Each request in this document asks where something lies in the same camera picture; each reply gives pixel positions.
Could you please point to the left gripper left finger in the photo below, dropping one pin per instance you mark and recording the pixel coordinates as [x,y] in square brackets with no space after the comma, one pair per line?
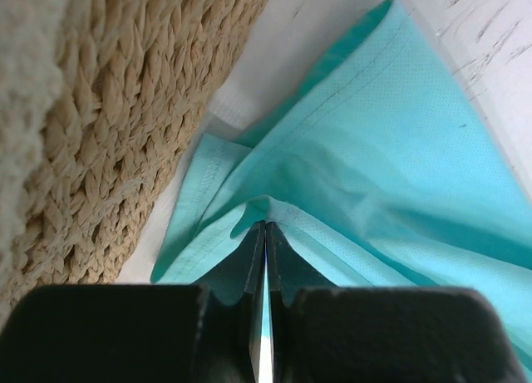
[206,331]

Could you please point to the wicker laundry basket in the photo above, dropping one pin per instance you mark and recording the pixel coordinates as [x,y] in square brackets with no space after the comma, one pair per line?
[99,100]

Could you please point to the teal t shirt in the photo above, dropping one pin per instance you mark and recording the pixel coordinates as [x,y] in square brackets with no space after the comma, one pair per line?
[379,173]

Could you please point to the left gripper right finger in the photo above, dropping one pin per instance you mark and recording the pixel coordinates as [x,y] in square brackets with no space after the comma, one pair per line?
[325,333]

